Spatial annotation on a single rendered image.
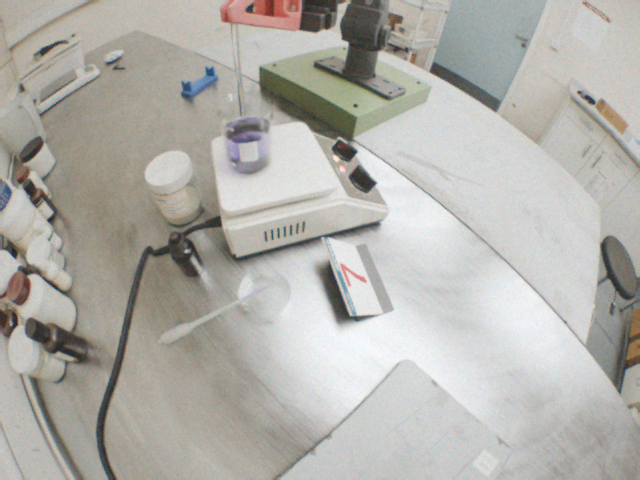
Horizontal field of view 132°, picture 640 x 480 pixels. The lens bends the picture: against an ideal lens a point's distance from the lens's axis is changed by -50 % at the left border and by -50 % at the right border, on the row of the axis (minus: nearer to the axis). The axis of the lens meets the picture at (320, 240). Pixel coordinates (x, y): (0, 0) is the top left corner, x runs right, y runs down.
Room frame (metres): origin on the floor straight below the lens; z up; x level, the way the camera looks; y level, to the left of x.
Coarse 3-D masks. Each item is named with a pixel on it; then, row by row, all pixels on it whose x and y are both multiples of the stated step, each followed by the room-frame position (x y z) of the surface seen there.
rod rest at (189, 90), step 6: (210, 72) 0.58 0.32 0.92; (204, 78) 0.57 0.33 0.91; (210, 78) 0.57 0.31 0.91; (216, 78) 0.58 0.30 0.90; (186, 84) 0.50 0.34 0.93; (192, 84) 0.54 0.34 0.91; (198, 84) 0.54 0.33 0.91; (204, 84) 0.54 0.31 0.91; (186, 90) 0.50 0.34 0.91; (192, 90) 0.51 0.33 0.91; (198, 90) 0.52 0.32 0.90
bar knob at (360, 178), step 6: (360, 168) 0.25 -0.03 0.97; (354, 174) 0.25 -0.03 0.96; (360, 174) 0.25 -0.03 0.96; (366, 174) 0.25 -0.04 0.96; (354, 180) 0.24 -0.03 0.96; (360, 180) 0.25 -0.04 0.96; (366, 180) 0.24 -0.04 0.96; (372, 180) 0.24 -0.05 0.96; (360, 186) 0.24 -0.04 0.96; (366, 186) 0.24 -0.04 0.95; (372, 186) 0.24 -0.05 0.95; (366, 192) 0.23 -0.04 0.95
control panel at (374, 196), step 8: (320, 136) 0.31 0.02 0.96; (320, 144) 0.29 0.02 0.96; (328, 144) 0.30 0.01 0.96; (328, 152) 0.28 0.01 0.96; (328, 160) 0.26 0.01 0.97; (336, 160) 0.27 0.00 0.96; (352, 160) 0.30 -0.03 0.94; (336, 168) 0.25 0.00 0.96; (344, 168) 0.26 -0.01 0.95; (352, 168) 0.28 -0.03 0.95; (344, 176) 0.24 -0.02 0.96; (344, 184) 0.23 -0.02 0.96; (352, 184) 0.24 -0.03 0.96; (352, 192) 0.22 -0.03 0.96; (360, 192) 0.23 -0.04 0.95; (376, 192) 0.25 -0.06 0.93; (368, 200) 0.22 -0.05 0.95; (376, 200) 0.23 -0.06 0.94; (384, 200) 0.24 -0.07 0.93
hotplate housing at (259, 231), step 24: (336, 192) 0.21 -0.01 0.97; (216, 216) 0.17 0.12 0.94; (240, 216) 0.15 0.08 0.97; (264, 216) 0.16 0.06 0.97; (288, 216) 0.17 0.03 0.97; (312, 216) 0.18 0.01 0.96; (336, 216) 0.19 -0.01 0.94; (360, 216) 0.21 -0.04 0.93; (384, 216) 0.23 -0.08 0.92; (240, 240) 0.14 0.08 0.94; (264, 240) 0.15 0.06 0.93; (288, 240) 0.17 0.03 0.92
